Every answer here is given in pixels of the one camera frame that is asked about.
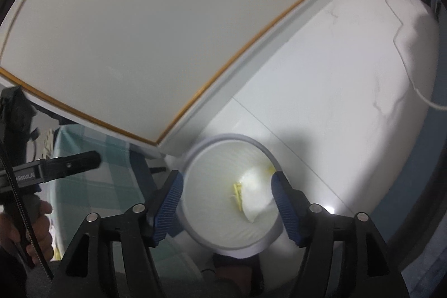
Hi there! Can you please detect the white round trash bin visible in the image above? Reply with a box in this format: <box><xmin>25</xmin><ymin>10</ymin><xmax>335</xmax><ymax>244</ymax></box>
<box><xmin>177</xmin><ymin>134</ymin><xmax>283</xmax><ymax>258</ymax></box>

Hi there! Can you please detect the person's left hand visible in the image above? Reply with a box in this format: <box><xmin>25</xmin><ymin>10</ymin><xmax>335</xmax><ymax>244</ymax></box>
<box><xmin>0</xmin><ymin>199</ymin><xmax>54</xmax><ymax>266</ymax></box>

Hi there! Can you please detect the yellow scrap in bin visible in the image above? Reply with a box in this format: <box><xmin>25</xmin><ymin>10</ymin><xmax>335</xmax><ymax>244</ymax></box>
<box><xmin>233</xmin><ymin>182</ymin><xmax>243</xmax><ymax>212</ymax></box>

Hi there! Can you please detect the teal checked tablecloth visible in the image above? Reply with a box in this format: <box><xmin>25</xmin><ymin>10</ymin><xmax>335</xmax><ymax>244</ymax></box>
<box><xmin>42</xmin><ymin>124</ymin><xmax>196</xmax><ymax>285</ymax></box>

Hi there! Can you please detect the white cabinet with gold trim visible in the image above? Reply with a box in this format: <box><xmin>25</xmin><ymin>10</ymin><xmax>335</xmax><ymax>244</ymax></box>
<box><xmin>1</xmin><ymin>0</ymin><xmax>331</xmax><ymax>154</ymax></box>

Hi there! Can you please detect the white power cable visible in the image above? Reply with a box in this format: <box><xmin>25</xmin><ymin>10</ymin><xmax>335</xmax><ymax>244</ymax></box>
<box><xmin>373</xmin><ymin>0</ymin><xmax>447</xmax><ymax>111</ymax></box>

